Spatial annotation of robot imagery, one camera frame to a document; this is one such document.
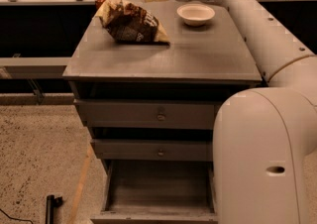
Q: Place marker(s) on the brown chip bag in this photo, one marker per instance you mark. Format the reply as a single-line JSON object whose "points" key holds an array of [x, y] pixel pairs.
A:
{"points": [[127, 22]]}

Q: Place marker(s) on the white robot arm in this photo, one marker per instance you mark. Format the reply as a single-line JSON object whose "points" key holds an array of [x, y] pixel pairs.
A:
{"points": [[262, 135]]}

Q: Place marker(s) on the grey wooden drawer cabinet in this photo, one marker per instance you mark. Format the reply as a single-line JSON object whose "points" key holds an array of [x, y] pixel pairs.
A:
{"points": [[206, 64]]}

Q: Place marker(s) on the grey top drawer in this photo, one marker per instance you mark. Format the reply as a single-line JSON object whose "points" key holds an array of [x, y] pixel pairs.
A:
{"points": [[140, 114]]}

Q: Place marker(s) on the grey middle drawer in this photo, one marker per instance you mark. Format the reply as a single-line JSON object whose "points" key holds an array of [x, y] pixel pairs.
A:
{"points": [[189, 151]]}

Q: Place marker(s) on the grey open bottom drawer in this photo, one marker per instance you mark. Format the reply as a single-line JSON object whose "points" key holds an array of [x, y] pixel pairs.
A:
{"points": [[154, 192]]}

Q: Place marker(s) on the white paper bowl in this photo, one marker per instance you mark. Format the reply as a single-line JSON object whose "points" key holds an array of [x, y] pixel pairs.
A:
{"points": [[195, 15]]}

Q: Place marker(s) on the grey metal railing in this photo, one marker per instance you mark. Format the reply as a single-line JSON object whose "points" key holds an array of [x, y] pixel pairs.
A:
{"points": [[39, 62]]}

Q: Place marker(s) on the black floor stand post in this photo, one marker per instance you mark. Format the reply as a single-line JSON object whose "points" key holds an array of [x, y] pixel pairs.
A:
{"points": [[52, 203]]}

